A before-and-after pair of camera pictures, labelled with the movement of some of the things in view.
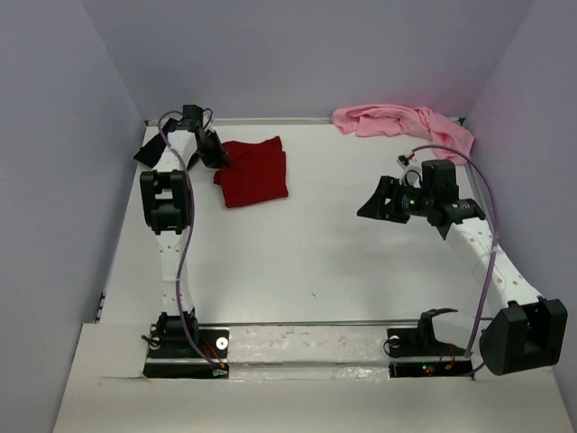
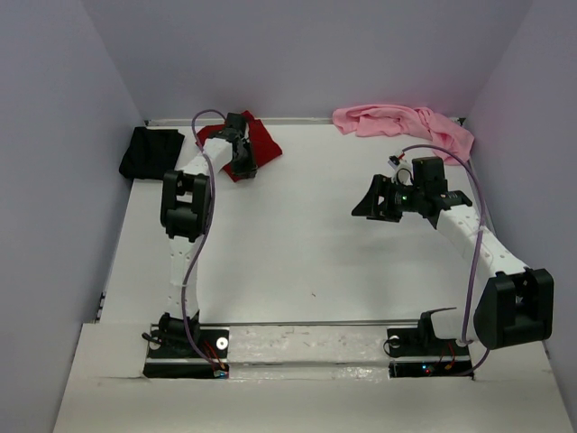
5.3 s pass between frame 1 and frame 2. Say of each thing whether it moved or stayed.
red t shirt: moved
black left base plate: stayed
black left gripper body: moved
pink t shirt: stayed
